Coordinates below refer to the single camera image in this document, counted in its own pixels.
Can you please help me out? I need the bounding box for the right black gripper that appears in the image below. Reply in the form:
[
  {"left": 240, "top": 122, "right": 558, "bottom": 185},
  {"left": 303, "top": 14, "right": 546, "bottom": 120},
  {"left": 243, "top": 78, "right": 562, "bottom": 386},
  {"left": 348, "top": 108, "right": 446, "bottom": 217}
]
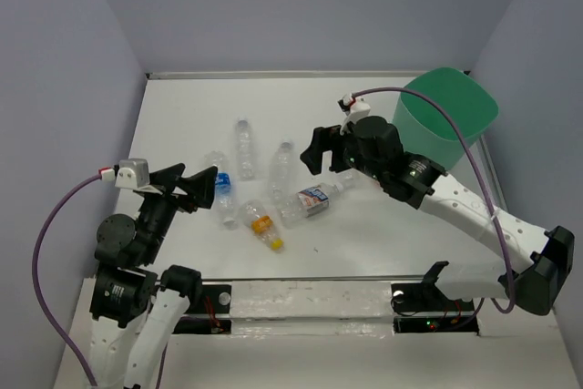
[{"left": 300, "top": 123, "right": 384, "bottom": 182}]

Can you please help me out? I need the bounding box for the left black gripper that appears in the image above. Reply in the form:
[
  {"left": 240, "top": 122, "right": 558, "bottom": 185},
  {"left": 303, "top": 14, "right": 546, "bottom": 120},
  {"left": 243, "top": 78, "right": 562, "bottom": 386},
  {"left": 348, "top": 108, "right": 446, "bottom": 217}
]
[{"left": 138, "top": 160, "right": 220, "bottom": 261}]

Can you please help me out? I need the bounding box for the clear bottle white cap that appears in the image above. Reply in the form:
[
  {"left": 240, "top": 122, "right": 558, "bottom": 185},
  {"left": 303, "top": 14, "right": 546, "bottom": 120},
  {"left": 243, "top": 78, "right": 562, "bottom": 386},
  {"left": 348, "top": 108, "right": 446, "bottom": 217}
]
[{"left": 268, "top": 141, "right": 294, "bottom": 204}]

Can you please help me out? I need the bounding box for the clear ribbed bottle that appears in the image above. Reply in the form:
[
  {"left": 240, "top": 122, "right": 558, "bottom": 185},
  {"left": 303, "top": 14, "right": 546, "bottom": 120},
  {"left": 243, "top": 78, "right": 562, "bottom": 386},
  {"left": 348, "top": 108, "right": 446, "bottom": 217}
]
[{"left": 234, "top": 118, "right": 258, "bottom": 181}]

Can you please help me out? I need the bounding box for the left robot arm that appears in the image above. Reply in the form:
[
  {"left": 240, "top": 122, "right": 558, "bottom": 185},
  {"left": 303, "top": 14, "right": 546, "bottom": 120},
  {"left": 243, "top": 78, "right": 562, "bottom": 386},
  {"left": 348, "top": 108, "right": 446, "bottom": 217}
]
[{"left": 87, "top": 159, "right": 218, "bottom": 388}]

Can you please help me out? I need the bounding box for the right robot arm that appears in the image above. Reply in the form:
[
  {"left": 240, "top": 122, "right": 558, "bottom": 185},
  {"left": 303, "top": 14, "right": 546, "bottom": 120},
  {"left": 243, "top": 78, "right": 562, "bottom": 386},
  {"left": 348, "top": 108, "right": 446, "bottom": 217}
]
[{"left": 300, "top": 116, "right": 575, "bottom": 315}]

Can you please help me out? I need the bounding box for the green plastic bin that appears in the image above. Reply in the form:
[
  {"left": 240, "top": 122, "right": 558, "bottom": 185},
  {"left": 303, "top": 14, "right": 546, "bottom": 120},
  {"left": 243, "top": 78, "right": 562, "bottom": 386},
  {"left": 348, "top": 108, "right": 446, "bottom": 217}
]
[{"left": 393, "top": 67, "right": 498, "bottom": 170}]

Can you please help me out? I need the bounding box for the clear crushed bottle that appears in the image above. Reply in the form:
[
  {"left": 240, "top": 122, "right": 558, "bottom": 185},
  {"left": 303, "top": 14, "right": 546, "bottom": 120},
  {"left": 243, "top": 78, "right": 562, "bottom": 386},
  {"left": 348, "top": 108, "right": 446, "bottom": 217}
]
[{"left": 335, "top": 169, "right": 358, "bottom": 190}]

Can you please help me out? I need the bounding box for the blue label clear bottle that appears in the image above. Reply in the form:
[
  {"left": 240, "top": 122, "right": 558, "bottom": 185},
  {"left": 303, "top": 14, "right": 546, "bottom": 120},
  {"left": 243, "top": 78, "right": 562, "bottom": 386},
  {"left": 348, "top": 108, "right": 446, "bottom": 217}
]
[{"left": 205, "top": 150, "right": 238, "bottom": 230}]

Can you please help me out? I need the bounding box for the white blue label bottle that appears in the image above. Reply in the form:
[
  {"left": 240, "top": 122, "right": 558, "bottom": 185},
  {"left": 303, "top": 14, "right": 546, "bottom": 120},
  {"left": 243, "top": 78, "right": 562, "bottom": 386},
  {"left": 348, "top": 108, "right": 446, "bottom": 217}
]
[{"left": 277, "top": 183, "right": 347, "bottom": 228}]

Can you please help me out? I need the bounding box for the yellow cap orange label bottle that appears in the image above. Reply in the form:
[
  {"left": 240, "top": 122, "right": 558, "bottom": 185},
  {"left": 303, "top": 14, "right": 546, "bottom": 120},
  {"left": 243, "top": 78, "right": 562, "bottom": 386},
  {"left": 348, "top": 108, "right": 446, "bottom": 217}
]
[{"left": 239, "top": 200, "right": 284, "bottom": 251}]

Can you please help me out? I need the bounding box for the white foam strip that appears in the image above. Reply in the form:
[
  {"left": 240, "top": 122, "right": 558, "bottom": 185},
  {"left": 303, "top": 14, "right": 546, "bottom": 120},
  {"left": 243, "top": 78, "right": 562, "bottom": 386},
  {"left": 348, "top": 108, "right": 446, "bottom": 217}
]
[{"left": 229, "top": 280, "right": 394, "bottom": 338}]

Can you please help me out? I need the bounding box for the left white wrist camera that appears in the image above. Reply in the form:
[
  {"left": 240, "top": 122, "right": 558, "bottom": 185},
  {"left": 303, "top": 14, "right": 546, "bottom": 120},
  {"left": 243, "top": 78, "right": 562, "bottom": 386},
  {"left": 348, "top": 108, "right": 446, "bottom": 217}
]
[{"left": 115, "top": 159, "right": 161, "bottom": 194}]

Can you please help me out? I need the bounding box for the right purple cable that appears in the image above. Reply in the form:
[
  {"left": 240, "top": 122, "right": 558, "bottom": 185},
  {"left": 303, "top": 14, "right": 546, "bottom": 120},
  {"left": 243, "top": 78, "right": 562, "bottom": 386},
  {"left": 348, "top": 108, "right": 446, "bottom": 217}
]
[{"left": 354, "top": 87, "right": 517, "bottom": 313}]

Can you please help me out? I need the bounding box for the purple cable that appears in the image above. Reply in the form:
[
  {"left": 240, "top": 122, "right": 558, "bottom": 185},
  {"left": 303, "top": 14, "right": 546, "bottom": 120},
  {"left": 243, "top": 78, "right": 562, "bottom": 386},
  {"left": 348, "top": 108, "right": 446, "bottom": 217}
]
[
  {"left": 354, "top": 87, "right": 517, "bottom": 313},
  {"left": 31, "top": 169, "right": 116, "bottom": 388}
]

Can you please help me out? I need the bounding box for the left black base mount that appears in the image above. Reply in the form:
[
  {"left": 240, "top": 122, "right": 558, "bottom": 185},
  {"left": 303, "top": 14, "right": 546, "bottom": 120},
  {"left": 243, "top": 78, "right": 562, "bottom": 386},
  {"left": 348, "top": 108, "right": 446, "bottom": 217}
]
[{"left": 173, "top": 282, "right": 232, "bottom": 335}]

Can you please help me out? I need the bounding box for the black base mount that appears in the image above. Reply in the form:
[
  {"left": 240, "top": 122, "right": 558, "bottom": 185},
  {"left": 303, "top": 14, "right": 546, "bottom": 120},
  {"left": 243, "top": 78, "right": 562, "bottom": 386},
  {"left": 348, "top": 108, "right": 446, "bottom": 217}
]
[
  {"left": 173, "top": 282, "right": 232, "bottom": 335},
  {"left": 390, "top": 283, "right": 479, "bottom": 334}
]

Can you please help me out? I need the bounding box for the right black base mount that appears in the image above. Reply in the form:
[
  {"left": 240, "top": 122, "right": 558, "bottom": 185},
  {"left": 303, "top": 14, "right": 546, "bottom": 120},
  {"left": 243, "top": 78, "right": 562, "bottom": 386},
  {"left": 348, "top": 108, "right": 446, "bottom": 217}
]
[{"left": 390, "top": 283, "right": 479, "bottom": 334}]

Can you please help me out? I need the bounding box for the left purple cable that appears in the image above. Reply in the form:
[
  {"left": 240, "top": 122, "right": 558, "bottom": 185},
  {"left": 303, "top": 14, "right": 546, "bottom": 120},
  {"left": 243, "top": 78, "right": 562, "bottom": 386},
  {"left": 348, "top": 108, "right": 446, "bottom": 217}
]
[{"left": 31, "top": 169, "right": 116, "bottom": 388}]

